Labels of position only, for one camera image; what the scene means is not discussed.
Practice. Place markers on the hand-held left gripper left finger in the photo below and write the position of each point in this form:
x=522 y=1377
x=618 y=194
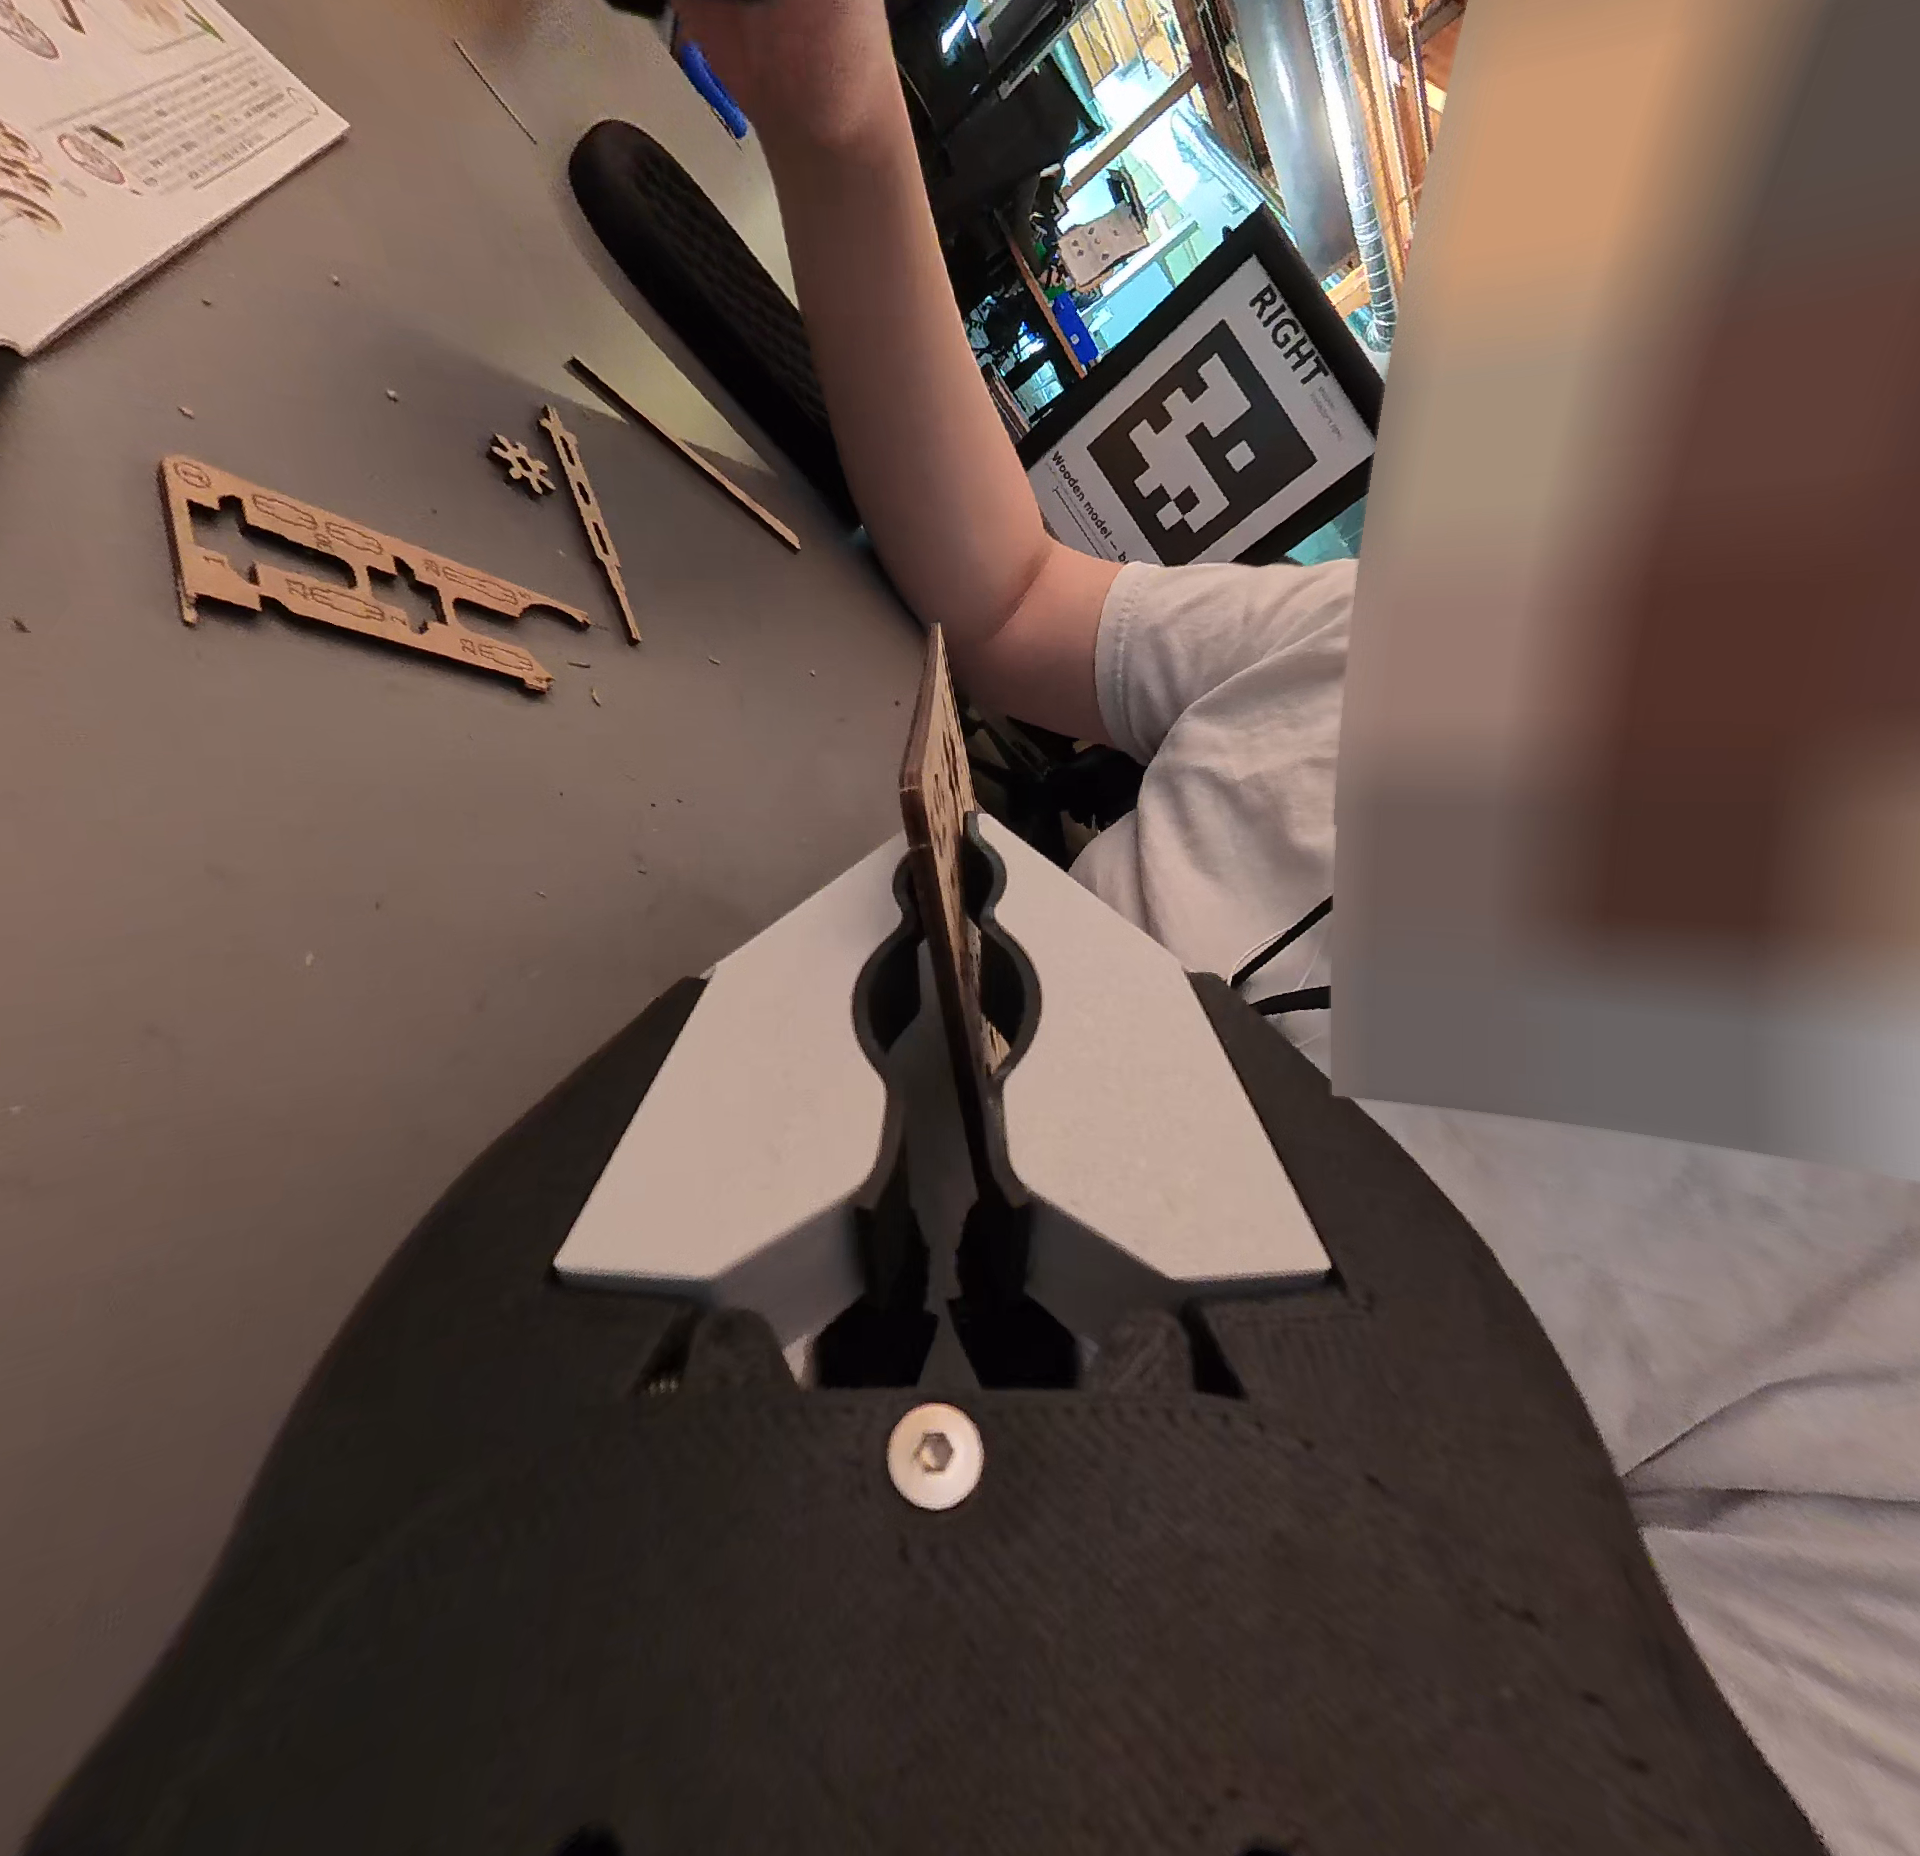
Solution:
x=720 y=1136

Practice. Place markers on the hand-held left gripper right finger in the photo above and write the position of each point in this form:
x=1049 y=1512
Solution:
x=1156 y=1152

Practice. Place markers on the perforated wooden parts sheet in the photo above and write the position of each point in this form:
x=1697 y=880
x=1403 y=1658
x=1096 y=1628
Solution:
x=942 y=820

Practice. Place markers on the person's right forearm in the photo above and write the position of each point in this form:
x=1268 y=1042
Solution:
x=899 y=388

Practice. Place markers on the person's right hand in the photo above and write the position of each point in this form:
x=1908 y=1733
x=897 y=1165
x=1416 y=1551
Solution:
x=817 y=33

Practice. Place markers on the small blue plastic tool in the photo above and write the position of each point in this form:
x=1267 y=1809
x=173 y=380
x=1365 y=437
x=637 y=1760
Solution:
x=710 y=86

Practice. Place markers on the black mesh wrist rest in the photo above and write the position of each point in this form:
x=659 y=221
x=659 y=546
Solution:
x=705 y=266

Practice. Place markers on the thin wooden stick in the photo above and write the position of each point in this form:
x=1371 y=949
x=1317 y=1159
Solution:
x=689 y=457

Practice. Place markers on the small wooden gear piece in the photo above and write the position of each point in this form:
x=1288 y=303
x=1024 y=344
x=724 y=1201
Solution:
x=519 y=467

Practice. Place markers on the slotted wooden strip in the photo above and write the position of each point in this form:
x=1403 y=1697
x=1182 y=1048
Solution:
x=594 y=529

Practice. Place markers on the instruction booklet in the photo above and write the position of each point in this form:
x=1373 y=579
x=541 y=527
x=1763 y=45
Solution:
x=136 y=116

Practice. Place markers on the framed printed marker sign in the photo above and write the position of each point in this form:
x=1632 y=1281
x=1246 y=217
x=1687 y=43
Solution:
x=1199 y=432

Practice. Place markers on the silver ventilation duct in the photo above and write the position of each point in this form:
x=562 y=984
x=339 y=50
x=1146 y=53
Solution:
x=1342 y=103

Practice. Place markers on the wooden parts frame offcut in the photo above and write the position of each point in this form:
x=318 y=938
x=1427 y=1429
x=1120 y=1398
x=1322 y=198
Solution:
x=345 y=572

